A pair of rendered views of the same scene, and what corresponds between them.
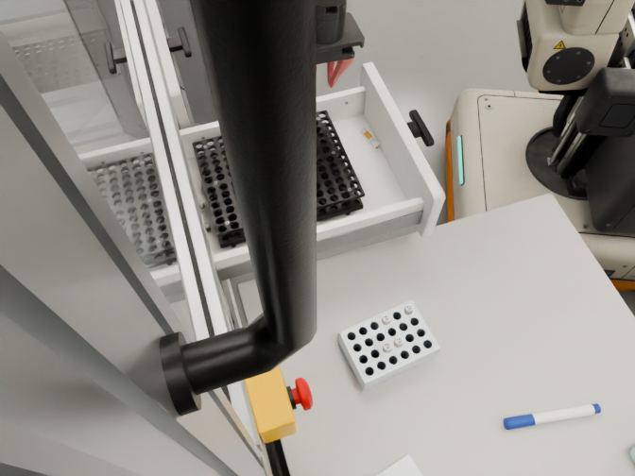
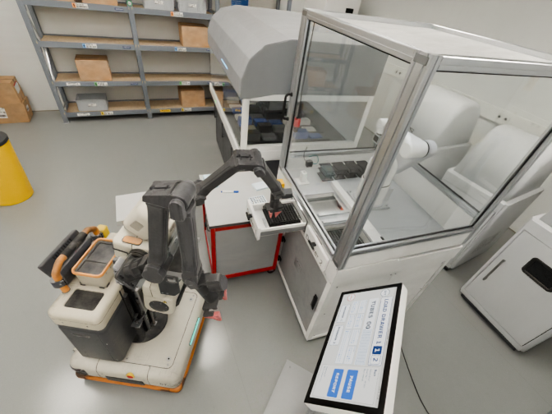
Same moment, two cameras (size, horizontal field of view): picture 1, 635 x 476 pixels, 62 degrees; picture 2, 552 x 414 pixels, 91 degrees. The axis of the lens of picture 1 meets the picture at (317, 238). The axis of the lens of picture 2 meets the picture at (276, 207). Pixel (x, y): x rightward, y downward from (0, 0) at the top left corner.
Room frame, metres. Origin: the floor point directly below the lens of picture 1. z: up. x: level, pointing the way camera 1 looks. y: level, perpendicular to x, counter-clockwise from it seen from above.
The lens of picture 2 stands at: (1.88, -0.12, 2.12)
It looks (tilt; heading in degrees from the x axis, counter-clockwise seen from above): 40 degrees down; 174
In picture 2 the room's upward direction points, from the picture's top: 9 degrees clockwise
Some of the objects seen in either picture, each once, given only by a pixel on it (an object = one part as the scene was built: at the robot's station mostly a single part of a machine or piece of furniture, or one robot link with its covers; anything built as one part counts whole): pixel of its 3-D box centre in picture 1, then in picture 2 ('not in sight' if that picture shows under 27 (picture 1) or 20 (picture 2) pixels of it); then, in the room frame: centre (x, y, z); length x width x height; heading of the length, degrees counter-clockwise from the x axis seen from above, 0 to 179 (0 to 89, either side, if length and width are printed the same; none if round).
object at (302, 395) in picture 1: (299, 395); not in sight; (0.16, 0.02, 0.88); 0.04 x 0.03 x 0.04; 18
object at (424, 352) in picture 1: (387, 344); (257, 201); (0.26, -0.10, 0.78); 0.12 x 0.08 x 0.04; 115
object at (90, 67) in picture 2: not in sight; (94, 67); (-2.55, -2.69, 0.72); 0.41 x 0.32 x 0.28; 115
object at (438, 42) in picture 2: not in sight; (430, 42); (0.35, 0.65, 1.95); 0.94 x 0.87 x 0.02; 18
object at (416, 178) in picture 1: (396, 146); (253, 218); (0.56, -0.13, 0.87); 0.29 x 0.02 x 0.11; 18
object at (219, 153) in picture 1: (277, 179); (281, 215); (0.49, 0.06, 0.87); 0.22 x 0.18 x 0.06; 108
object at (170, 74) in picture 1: (167, 60); (315, 246); (0.76, 0.27, 0.87); 0.29 x 0.02 x 0.11; 18
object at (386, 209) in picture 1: (271, 183); (282, 216); (0.49, 0.07, 0.86); 0.40 x 0.26 x 0.06; 108
